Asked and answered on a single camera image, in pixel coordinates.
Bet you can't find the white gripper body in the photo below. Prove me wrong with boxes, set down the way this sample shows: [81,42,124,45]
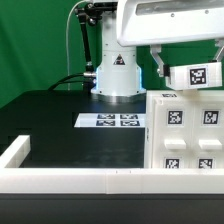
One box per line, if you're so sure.
[116,0,224,46]

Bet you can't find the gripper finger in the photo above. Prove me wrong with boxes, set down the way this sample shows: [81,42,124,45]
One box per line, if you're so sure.
[150,44,169,77]
[213,38,224,62]

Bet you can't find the white cabinet top block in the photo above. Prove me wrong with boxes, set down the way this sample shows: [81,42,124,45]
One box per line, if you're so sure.
[166,62,222,90]

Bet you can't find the white cabinet body box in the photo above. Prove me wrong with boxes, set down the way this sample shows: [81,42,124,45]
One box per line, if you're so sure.
[144,90,224,169]

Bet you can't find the white cabinet door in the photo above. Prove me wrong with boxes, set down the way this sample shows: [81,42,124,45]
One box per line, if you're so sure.
[153,101,192,169]
[192,101,224,169]

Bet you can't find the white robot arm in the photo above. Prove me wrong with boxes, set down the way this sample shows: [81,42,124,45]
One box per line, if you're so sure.
[91,0,224,102]

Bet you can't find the white base tag plate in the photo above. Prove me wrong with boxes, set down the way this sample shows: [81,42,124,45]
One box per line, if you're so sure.
[74,113,145,128]

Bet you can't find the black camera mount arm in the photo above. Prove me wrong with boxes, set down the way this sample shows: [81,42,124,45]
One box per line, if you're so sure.
[75,3,98,92]

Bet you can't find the black and grey cables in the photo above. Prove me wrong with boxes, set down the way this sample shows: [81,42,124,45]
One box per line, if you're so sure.
[48,0,98,92]

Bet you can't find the white obstacle fence frame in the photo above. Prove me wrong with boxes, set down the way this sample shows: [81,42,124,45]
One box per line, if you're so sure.
[0,135,224,194]

